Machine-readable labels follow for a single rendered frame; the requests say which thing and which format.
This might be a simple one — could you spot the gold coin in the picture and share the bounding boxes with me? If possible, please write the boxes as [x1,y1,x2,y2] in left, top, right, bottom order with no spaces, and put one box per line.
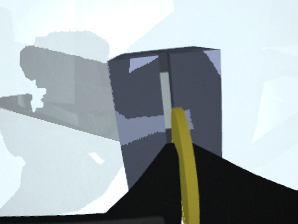
[170,107,200,224]

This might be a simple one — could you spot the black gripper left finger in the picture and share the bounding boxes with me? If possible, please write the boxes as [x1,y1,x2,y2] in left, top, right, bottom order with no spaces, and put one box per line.
[0,143,182,224]

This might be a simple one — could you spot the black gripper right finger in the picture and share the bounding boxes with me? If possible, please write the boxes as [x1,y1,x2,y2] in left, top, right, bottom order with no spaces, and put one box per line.
[192,143,298,224]

